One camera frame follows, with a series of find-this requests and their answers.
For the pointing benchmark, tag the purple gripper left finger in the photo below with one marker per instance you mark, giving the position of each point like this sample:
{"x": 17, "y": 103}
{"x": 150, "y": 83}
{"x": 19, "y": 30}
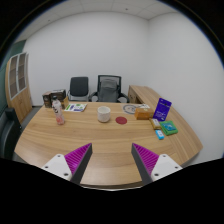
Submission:
{"x": 71, "y": 166}

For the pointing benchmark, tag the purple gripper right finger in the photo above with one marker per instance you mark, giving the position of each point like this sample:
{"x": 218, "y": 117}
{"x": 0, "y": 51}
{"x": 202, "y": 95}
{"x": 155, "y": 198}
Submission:
{"x": 152, "y": 166}

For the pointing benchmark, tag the clear bottle pink drink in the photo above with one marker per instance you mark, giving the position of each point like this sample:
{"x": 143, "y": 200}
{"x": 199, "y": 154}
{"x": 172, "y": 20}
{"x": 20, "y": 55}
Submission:
{"x": 57, "y": 108}

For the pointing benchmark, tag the small blue box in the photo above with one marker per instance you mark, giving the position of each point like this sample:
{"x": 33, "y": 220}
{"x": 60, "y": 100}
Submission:
{"x": 159, "y": 134}

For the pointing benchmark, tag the green flat box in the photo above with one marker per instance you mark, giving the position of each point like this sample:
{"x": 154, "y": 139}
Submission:
{"x": 168, "y": 127}

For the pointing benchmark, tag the yellow snack packet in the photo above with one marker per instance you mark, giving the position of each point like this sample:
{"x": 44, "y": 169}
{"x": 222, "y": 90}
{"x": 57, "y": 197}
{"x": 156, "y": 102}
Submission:
{"x": 155, "y": 123}

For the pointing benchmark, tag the orange tissue box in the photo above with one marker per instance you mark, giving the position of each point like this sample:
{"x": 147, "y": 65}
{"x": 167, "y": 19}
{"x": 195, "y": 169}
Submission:
{"x": 143, "y": 113}

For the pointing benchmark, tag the red round coaster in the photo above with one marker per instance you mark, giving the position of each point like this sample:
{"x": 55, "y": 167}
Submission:
{"x": 121, "y": 120}

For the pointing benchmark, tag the purple standing packet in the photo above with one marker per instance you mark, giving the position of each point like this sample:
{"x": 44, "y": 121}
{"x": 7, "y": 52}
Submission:
{"x": 162, "y": 109}

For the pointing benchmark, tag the white green leaflet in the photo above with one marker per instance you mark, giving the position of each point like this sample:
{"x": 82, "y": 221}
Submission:
{"x": 75, "y": 107}

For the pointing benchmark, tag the white ceramic cup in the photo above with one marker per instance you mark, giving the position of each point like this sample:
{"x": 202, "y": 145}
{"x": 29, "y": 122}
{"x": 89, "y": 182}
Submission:
{"x": 103, "y": 113}

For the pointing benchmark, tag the round white plate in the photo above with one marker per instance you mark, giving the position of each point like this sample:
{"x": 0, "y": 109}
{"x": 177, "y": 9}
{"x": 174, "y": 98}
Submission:
{"x": 129, "y": 108}

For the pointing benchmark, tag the black chair at left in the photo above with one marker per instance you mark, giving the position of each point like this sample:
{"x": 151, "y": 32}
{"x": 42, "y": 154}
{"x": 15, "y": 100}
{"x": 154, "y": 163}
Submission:
{"x": 10, "y": 131}

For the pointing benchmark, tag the brown cardboard box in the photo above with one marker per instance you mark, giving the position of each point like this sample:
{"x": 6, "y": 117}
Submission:
{"x": 61, "y": 96}

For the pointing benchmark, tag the wooden side desk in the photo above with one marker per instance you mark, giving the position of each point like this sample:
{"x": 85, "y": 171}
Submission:
{"x": 143, "y": 95}

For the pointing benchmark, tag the black office chair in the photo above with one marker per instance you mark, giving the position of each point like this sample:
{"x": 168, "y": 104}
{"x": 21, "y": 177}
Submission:
{"x": 79, "y": 89}

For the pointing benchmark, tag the grey mesh office chair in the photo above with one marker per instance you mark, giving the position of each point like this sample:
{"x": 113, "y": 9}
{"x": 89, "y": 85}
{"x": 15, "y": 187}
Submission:
{"x": 108, "y": 89}

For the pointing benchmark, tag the wooden glass door cabinet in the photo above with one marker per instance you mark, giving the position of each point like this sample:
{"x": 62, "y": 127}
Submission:
{"x": 17, "y": 85}

